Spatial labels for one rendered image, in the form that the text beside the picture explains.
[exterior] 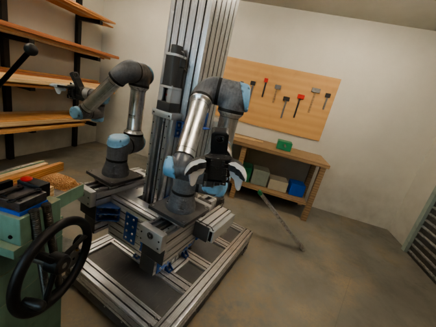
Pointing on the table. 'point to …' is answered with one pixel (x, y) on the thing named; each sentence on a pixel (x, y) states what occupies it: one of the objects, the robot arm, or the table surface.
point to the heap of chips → (60, 181)
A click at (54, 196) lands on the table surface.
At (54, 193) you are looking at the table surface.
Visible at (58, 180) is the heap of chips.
